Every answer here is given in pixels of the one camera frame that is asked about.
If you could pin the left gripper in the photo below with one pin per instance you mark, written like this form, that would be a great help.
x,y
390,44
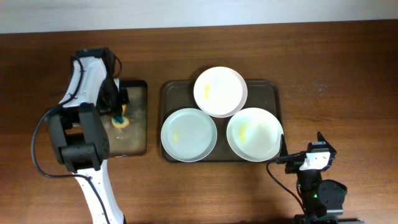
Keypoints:
x,y
112,112

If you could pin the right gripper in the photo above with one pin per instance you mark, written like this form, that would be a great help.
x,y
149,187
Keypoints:
x,y
293,163

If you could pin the green and yellow sponge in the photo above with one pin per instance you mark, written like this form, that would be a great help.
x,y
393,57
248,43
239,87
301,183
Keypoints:
x,y
121,125

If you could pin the cream white plate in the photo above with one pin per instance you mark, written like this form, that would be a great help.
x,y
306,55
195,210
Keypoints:
x,y
254,134

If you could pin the pale blue plate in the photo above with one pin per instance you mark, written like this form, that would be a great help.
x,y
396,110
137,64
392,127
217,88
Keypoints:
x,y
188,135

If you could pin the pink plate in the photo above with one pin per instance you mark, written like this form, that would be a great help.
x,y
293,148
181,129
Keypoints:
x,y
220,92

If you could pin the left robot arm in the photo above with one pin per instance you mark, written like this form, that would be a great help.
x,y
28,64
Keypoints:
x,y
79,139

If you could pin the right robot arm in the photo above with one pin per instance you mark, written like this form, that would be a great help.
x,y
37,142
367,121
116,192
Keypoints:
x,y
321,200

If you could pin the small black water tray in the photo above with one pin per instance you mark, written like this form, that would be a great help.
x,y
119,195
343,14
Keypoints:
x,y
131,139

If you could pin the large brown serving tray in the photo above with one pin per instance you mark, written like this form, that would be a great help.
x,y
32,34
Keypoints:
x,y
178,94

